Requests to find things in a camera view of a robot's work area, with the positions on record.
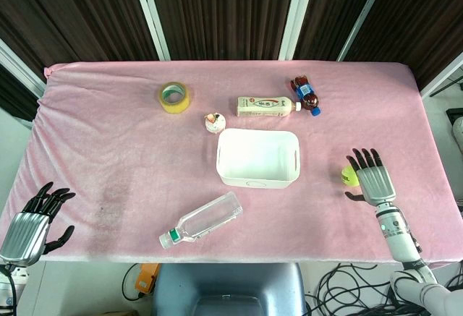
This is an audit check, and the pink table cloth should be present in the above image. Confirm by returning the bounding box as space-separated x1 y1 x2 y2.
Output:
0 60 463 263

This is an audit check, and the white plastic basket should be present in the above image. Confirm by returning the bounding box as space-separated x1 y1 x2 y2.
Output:
216 128 302 189

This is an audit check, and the yellow tape roll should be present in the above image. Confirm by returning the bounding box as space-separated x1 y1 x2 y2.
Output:
158 81 192 114

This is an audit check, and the orange yellow handheld controller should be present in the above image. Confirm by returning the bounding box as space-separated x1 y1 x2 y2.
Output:
134 262 161 291

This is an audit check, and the yellow tennis ball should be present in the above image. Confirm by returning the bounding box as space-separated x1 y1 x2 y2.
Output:
341 164 361 187

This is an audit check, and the beige milk tea bottle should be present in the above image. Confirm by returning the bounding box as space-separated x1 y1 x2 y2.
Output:
236 95 302 118

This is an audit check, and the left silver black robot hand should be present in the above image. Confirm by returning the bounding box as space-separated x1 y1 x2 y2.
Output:
0 182 76 268

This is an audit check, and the black cable bundle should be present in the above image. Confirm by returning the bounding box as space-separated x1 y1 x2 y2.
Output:
304 262 463 316

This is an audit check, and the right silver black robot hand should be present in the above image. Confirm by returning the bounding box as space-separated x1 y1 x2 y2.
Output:
344 148 396 206

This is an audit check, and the clear empty plastic bottle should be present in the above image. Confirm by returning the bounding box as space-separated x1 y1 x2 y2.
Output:
158 191 244 250

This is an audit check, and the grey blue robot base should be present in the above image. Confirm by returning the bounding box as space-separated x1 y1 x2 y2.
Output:
150 262 307 316

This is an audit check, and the dark cola bottle blue label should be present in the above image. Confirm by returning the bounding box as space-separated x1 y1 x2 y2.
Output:
289 75 323 118

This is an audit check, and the white frame post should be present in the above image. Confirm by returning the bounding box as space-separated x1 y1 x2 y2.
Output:
278 0 318 61
336 0 393 62
0 38 47 98
420 59 463 98
129 0 171 61

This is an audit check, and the small white snack cup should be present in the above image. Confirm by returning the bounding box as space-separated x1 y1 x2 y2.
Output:
203 112 227 134

